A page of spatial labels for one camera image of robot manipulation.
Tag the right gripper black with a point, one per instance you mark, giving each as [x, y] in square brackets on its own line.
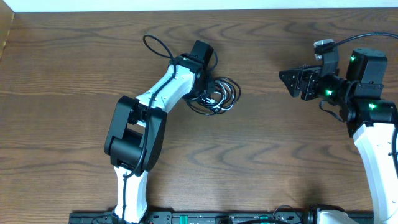
[310, 74]

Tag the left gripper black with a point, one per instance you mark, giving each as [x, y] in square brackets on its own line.
[210, 83]

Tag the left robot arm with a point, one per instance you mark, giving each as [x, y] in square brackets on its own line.
[135, 137]

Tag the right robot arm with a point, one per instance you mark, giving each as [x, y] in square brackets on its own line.
[371, 121]

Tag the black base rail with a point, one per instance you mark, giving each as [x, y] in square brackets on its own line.
[187, 218]

